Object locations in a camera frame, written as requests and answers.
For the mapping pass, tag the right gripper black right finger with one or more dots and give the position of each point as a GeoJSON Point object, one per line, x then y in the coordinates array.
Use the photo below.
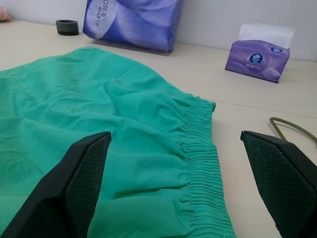
{"type": "Point", "coordinates": [284, 178]}

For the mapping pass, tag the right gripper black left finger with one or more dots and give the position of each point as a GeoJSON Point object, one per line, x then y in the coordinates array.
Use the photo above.
{"type": "Point", "coordinates": [64, 188]}

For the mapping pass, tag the teal green garment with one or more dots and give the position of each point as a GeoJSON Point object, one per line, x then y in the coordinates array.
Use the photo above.
{"type": "Point", "coordinates": [123, 99]}

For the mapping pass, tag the small purple tissue pack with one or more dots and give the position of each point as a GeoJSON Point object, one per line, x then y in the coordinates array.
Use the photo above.
{"type": "Point", "coordinates": [255, 62]}

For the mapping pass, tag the purple tissue multipack bag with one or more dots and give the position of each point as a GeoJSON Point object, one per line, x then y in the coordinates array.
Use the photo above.
{"type": "Point", "coordinates": [133, 24]}

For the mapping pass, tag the pink fluffy cloth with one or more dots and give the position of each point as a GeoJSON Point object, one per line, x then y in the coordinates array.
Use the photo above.
{"type": "Point", "coordinates": [3, 15]}

